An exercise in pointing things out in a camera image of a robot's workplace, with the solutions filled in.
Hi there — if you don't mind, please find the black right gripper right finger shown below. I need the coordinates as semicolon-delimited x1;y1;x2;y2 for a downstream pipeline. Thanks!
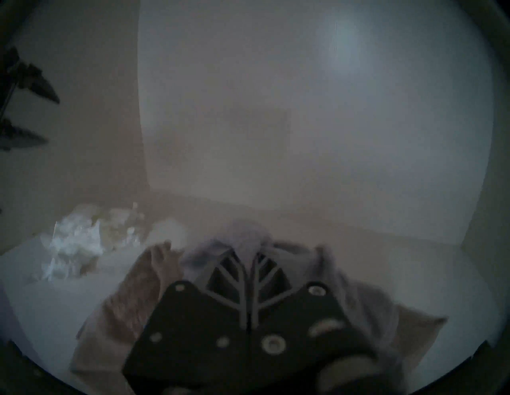
250;251;360;395

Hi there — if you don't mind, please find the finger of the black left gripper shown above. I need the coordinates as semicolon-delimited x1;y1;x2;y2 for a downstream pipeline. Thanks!
7;47;61;106
0;119;49;152

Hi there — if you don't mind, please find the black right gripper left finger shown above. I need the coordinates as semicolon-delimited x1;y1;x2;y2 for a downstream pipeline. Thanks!
122;249;251;395

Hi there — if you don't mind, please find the beige hooded top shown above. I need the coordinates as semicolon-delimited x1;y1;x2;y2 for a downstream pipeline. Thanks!
70;239;449;395

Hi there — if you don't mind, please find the grey-blue top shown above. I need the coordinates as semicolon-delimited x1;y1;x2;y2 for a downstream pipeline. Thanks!
181;219;401;361

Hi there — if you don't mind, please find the white top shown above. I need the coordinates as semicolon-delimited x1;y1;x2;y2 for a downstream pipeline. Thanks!
38;202;188;284

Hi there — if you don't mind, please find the cream wardrobe cabinet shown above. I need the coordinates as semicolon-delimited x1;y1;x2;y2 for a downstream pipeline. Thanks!
0;0;510;395

